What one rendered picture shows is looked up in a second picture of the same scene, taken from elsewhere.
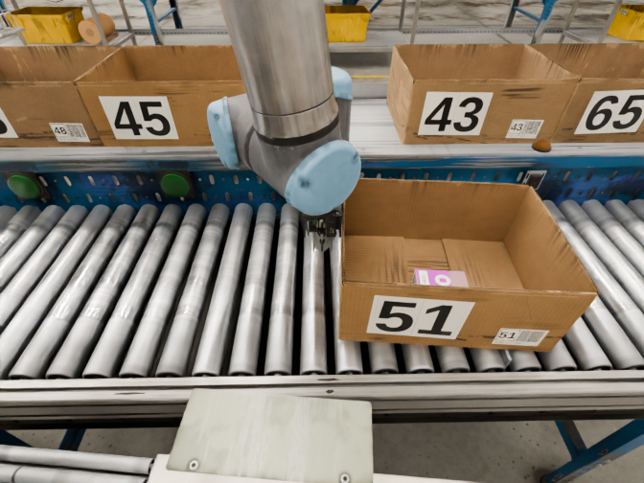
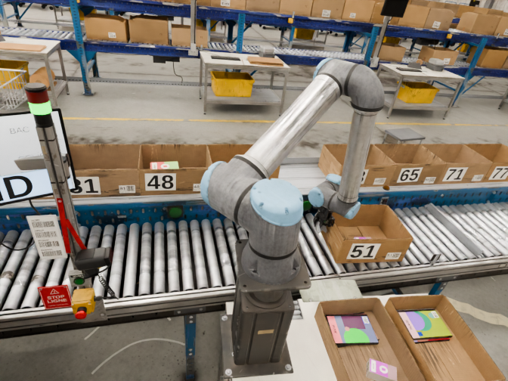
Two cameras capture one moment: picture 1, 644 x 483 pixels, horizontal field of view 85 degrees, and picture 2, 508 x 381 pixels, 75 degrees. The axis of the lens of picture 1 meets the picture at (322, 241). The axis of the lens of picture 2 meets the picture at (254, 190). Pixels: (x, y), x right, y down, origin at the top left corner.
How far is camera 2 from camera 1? 125 cm
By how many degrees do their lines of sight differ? 16
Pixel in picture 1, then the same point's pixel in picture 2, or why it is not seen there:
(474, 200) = (369, 211)
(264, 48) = (353, 187)
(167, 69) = (224, 153)
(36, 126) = (187, 185)
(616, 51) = (406, 146)
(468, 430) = not seen: hidden behind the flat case
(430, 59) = (337, 149)
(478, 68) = not seen: hidden behind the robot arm
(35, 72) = (159, 154)
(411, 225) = (346, 221)
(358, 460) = (357, 293)
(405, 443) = not seen: hidden behind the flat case
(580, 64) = (394, 150)
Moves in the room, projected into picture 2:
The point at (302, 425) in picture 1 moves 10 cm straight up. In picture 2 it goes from (336, 287) to (342, 273)
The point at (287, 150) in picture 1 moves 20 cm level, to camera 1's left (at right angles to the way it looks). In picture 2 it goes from (349, 205) to (307, 206)
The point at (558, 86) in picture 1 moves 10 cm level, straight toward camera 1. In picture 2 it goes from (390, 167) to (389, 174)
